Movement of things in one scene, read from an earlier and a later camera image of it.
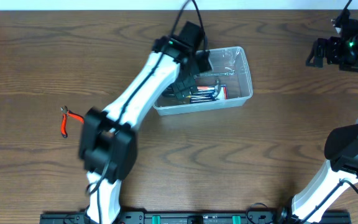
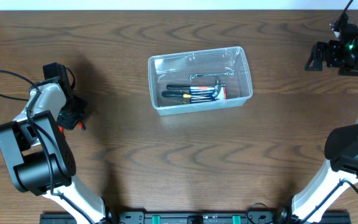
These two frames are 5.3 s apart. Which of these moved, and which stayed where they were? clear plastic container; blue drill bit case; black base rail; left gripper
Moved: left gripper
Stayed: clear plastic container; black base rail; blue drill bit case
